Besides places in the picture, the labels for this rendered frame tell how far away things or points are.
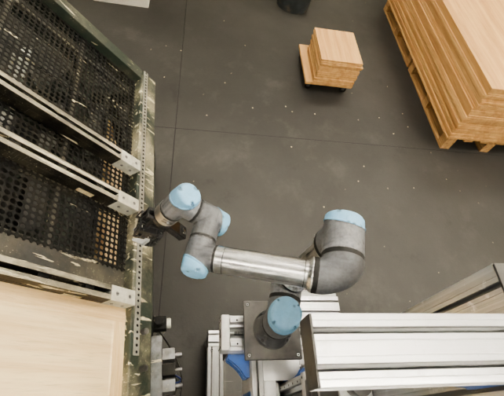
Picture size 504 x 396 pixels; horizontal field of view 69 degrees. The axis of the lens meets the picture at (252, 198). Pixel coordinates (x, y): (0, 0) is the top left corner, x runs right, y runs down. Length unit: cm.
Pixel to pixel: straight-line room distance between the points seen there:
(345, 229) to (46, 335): 102
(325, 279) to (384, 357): 46
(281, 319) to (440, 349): 80
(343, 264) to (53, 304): 99
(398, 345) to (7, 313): 115
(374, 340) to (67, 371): 114
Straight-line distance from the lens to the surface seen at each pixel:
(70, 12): 227
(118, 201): 175
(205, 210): 106
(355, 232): 103
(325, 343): 52
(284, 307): 133
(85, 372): 153
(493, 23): 471
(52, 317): 147
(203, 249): 101
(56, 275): 144
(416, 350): 57
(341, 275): 98
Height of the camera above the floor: 250
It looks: 56 degrees down
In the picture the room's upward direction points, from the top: 18 degrees clockwise
